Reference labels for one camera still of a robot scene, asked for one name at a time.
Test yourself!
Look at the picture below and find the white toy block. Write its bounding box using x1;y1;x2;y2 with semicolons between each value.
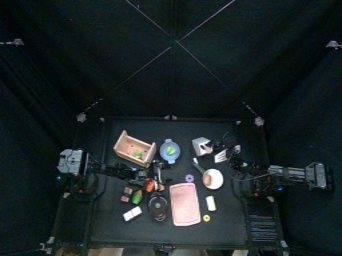
204;195;218;213

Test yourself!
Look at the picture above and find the white rectangular box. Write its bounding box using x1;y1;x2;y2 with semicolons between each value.
121;205;144;223

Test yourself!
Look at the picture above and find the white slotted toy utensil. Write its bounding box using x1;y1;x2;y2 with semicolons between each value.
214;149;230;164

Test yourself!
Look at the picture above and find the pink cutting board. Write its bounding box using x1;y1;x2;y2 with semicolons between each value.
168;182;203;228

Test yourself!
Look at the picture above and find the blue toy pot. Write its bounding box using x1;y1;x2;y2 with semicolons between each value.
159;138;183;165

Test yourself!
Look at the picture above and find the white label sticker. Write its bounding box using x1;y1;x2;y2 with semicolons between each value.
248;213;278;243

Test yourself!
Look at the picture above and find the wooden open crate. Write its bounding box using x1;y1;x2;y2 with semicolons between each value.
112;130;158;169

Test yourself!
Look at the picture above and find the grey white knife holder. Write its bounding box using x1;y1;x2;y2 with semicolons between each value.
191;136;212;158

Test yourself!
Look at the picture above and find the orange toy carrot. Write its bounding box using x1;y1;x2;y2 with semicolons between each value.
143;178;167;193

